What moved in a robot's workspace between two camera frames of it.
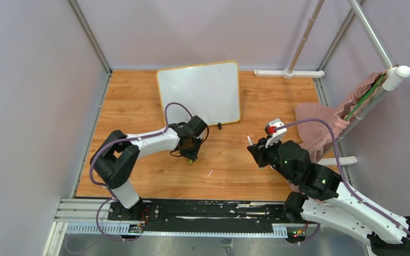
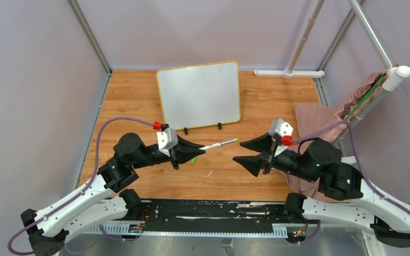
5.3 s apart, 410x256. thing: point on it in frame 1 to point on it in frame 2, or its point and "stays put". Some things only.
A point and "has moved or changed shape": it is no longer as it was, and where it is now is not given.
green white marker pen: x=251 y=143 has moved or changed shape
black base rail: x=172 y=216 stays put
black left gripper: x=192 y=156 to x=184 y=151
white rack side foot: x=343 y=160 stays put
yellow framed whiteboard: x=210 y=91 stays put
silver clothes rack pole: x=306 y=36 stays put
